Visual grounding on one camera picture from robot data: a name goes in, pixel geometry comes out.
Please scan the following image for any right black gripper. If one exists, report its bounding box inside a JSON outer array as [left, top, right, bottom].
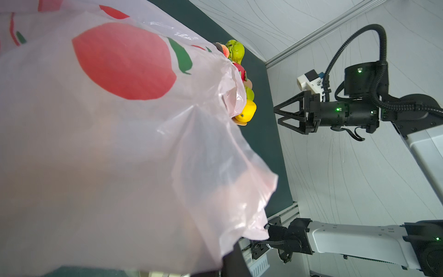
[[273, 92, 379, 135]]

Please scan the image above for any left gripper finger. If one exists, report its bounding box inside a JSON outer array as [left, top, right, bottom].
[[221, 243, 252, 277]]

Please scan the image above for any yellow lemon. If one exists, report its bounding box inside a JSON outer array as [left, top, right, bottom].
[[234, 100, 257, 125]]

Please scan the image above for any green apple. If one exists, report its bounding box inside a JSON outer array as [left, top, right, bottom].
[[245, 87, 255, 101]]

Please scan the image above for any pink plastic bag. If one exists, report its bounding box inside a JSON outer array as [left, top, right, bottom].
[[1, 1, 278, 277]]

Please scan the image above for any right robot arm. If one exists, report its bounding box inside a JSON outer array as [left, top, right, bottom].
[[268, 21, 443, 277]]

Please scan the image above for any tan fruit plate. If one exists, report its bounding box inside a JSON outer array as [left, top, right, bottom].
[[232, 80, 257, 126]]

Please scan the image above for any red dragon fruit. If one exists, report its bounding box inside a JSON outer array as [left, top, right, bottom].
[[233, 62, 248, 81]]

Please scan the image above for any green fruit at back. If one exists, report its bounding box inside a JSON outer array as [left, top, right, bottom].
[[226, 39, 245, 65]]

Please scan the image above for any peach with leaf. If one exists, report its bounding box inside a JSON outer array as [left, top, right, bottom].
[[213, 42, 230, 58]]

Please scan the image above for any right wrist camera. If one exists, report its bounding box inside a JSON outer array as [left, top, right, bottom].
[[296, 69, 325, 102]]

